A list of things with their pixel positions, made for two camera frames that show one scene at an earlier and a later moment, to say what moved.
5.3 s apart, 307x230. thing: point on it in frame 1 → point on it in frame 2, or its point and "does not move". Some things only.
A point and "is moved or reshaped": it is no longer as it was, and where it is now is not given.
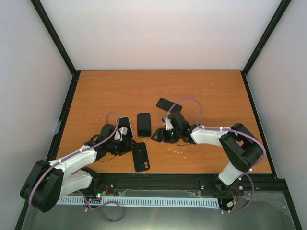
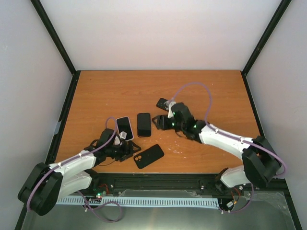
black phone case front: [140, 156] is moved or reshaped
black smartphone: [125, 121] does not move
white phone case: [124, 121] does not move
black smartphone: [144, 124] does not move
